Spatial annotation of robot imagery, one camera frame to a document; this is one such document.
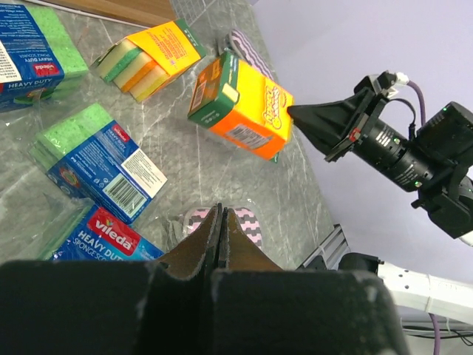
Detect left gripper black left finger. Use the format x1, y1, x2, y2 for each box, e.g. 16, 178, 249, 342
157, 203, 222, 280

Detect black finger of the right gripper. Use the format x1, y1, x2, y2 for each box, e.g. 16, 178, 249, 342
287, 101, 357, 155

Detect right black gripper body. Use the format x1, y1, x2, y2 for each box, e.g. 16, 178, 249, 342
325, 75, 472, 239

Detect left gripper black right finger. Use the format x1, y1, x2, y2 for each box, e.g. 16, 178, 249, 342
220, 207, 282, 271

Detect orange sponge pack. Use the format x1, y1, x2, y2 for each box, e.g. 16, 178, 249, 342
188, 52, 294, 163
92, 18, 206, 103

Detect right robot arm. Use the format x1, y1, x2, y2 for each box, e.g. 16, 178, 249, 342
287, 71, 472, 323

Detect bottom wooden shelf board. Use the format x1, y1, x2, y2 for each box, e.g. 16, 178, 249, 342
46, 0, 177, 27

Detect purple wavy sponge pack centre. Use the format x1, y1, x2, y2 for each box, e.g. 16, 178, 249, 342
169, 206, 264, 256

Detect purple wavy sponge pack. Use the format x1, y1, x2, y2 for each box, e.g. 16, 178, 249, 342
218, 28, 274, 80
169, 206, 264, 256

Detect blue green sponge pack lower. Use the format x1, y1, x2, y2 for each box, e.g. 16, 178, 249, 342
37, 205, 163, 261

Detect blue green sponge pack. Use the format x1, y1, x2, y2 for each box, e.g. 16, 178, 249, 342
1, 3, 89, 112
29, 103, 167, 224
37, 205, 163, 261

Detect purple wavy sponge pack right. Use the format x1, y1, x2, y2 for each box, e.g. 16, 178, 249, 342
218, 28, 274, 80

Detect blue green sponge pack middle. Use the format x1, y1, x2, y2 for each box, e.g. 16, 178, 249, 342
29, 103, 167, 224

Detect blue green sponge pack upper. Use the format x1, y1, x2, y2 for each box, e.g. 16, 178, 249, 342
1, 3, 89, 112

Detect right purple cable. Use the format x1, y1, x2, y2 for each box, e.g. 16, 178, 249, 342
406, 81, 428, 129

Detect left aluminium rail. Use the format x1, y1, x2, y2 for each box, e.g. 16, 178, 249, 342
297, 224, 351, 271

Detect white wire shelf rack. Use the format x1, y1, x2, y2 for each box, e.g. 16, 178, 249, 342
171, 0, 207, 25

